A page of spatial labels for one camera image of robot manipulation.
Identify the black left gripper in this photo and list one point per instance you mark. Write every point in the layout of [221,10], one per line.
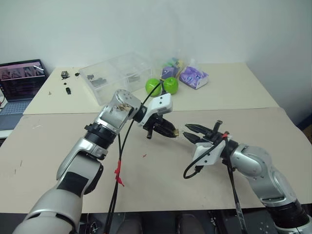
[153,125]

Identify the small purple box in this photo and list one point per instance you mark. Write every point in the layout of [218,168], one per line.
[169,72]

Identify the purple tissue pack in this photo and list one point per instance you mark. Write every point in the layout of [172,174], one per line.
[193,76]

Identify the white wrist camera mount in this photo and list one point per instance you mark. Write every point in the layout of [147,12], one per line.
[207,153]
[161,103]

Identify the small dark metal part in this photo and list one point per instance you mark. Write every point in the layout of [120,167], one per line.
[64,74]

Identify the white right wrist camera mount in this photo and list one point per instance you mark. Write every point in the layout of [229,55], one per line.
[207,153]

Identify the clear plastic compartment box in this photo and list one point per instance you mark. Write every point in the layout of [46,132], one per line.
[117,75]

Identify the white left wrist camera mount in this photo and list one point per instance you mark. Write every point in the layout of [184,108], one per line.
[161,103]

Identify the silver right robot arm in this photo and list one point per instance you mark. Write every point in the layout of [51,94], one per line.
[256,165]

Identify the green plastic apple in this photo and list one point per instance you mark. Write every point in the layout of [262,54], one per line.
[171,85]
[152,85]

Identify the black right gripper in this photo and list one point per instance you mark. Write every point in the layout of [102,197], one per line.
[214,136]

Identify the dark parts in clear box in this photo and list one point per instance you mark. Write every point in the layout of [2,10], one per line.
[97,80]

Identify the open laptop computer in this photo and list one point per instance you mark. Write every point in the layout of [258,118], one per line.
[20,83]

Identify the clear plastic bag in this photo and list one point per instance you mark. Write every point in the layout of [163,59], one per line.
[174,62]

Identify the small black block part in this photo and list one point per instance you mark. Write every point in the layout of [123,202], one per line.
[68,90]

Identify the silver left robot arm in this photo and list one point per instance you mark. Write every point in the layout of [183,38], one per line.
[73,158]

